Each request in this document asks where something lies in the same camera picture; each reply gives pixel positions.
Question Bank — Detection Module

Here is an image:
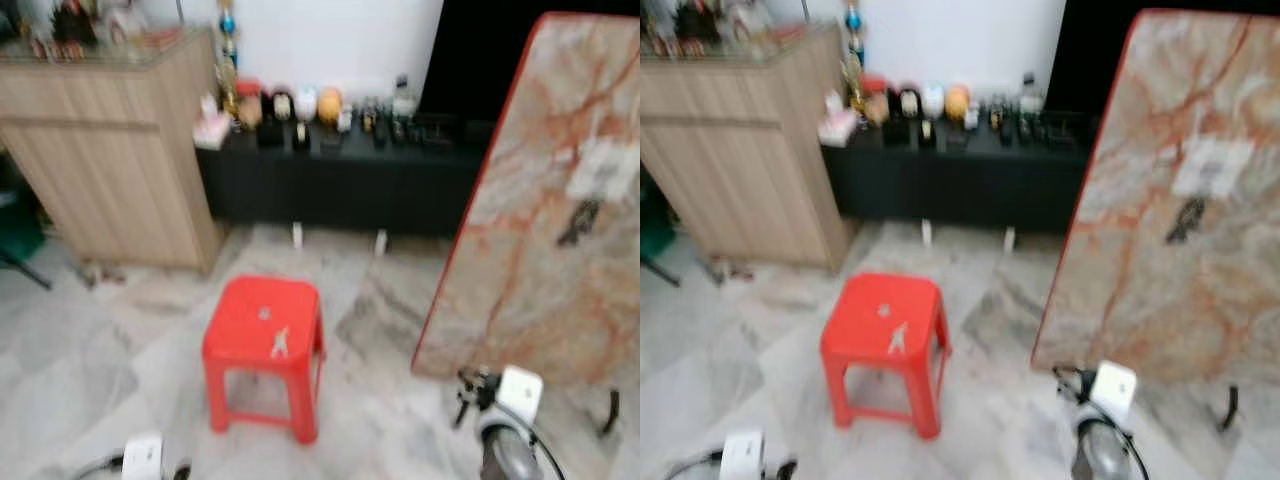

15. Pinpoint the marble table top red edge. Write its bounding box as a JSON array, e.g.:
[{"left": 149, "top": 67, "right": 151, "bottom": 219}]
[
  {"left": 1031, "top": 8, "right": 1280, "bottom": 388},
  {"left": 412, "top": 12, "right": 641, "bottom": 388}
]

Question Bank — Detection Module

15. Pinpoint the red plastic stool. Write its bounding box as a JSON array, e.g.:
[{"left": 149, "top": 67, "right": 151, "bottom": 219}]
[
  {"left": 202, "top": 276, "right": 327, "bottom": 445},
  {"left": 820, "top": 272, "right": 952, "bottom": 441}
]

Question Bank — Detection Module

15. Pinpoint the black low console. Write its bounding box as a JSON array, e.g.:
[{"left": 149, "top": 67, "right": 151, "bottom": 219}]
[
  {"left": 195, "top": 110, "right": 497, "bottom": 238},
  {"left": 820, "top": 108, "right": 1097, "bottom": 237}
]

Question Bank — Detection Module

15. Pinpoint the green chair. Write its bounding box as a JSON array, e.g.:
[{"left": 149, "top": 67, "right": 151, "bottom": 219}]
[
  {"left": 0, "top": 188, "right": 53, "bottom": 292},
  {"left": 640, "top": 175, "right": 683, "bottom": 289}
]

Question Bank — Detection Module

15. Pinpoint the white paper label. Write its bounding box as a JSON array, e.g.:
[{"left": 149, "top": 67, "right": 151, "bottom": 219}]
[{"left": 566, "top": 139, "right": 627, "bottom": 202}]

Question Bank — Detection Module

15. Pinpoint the clear bottle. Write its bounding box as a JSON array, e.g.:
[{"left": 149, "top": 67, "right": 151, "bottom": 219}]
[
  {"left": 1018, "top": 71, "right": 1046, "bottom": 118},
  {"left": 391, "top": 74, "right": 420, "bottom": 122}
]

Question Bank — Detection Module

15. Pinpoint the light wooden cabinet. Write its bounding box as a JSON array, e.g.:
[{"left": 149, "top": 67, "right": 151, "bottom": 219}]
[
  {"left": 0, "top": 30, "right": 227, "bottom": 277},
  {"left": 640, "top": 25, "right": 853, "bottom": 273}
]

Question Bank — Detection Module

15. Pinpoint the black television screen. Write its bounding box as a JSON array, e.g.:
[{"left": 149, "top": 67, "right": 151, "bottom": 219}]
[
  {"left": 1044, "top": 0, "right": 1280, "bottom": 119},
  {"left": 418, "top": 0, "right": 641, "bottom": 126}
]

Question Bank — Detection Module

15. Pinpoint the pink box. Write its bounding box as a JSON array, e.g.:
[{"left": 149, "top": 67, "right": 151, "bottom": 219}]
[
  {"left": 194, "top": 112, "right": 234, "bottom": 152},
  {"left": 818, "top": 108, "right": 859, "bottom": 149}
]

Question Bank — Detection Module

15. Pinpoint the red lidded jar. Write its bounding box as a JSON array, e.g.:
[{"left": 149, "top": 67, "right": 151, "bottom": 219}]
[
  {"left": 236, "top": 79, "right": 264, "bottom": 130},
  {"left": 863, "top": 76, "right": 891, "bottom": 127}
]

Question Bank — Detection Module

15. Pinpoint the blue and gold vase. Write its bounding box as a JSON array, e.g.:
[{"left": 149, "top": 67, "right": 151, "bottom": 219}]
[
  {"left": 843, "top": 0, "right": 865, "bottom": 69},
  {"left": 218, "top": 0, "right": 241, "bottom": 71}
]

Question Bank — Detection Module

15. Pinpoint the dark figurine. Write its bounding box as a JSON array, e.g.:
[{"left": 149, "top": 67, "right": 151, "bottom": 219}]
[
  {"left": 675, "top": 0, "right": 723, "bottom": 47},
  {"left": 50, "top": 0, "right": 99, "bottom": 49}
]

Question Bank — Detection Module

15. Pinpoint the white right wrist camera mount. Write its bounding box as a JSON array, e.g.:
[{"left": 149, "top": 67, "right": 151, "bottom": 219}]
[
  {"left": 1089, "top": 360, "right": 1139, "bottom": 430},
  {"left": 496, "top": 365, "right": 545, "bottom": 427}
]

